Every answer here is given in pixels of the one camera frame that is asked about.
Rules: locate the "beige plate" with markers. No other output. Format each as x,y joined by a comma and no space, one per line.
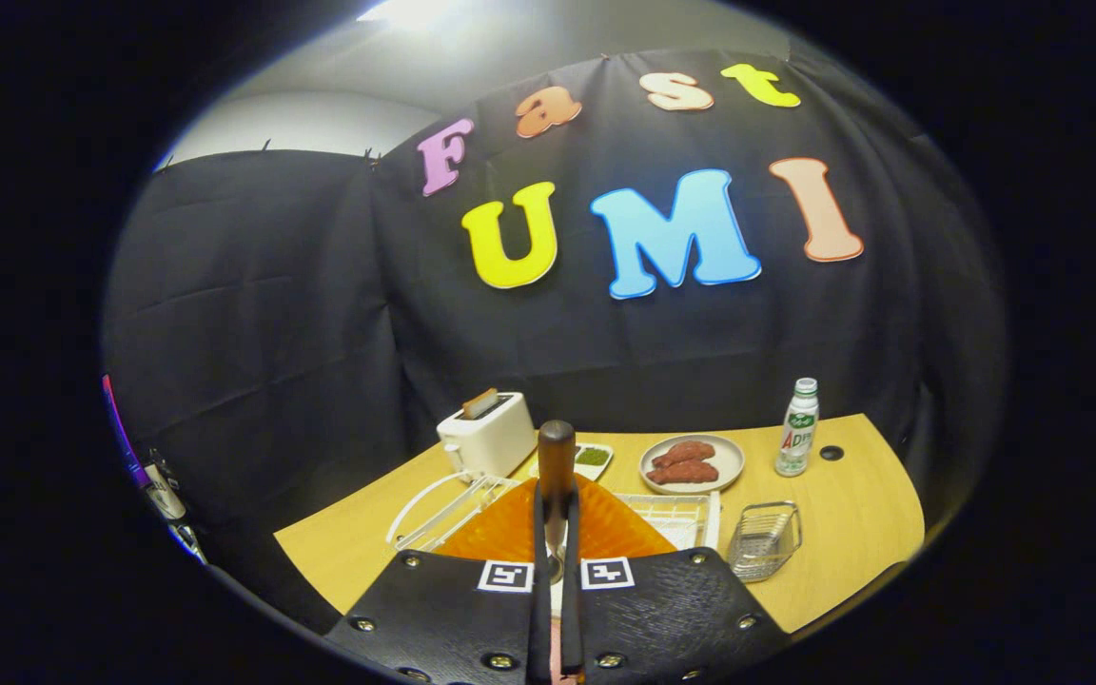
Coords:
729,457

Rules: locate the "raw meat piece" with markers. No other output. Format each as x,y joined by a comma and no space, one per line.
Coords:
686,453
681,473

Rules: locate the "toast slice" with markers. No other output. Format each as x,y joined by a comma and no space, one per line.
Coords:
479,403

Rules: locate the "pile of green beans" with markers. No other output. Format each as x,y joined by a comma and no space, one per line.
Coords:
592,456

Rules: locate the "purple pink panel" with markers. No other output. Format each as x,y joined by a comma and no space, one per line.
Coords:
120,428

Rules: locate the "white divided dish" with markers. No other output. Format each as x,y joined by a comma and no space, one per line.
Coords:
596,470

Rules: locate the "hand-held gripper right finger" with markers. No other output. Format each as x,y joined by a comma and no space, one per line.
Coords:
569,609

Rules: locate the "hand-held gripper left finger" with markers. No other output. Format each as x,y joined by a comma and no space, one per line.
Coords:
541,609

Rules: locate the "black backdrop cloth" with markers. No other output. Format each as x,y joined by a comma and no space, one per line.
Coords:
272,333

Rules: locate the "white drip tray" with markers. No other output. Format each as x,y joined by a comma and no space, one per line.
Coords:
472,504

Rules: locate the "white toaster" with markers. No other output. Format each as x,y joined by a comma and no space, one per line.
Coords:
491,442

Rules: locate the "white drink bottle green label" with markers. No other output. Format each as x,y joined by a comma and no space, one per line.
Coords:
797,433

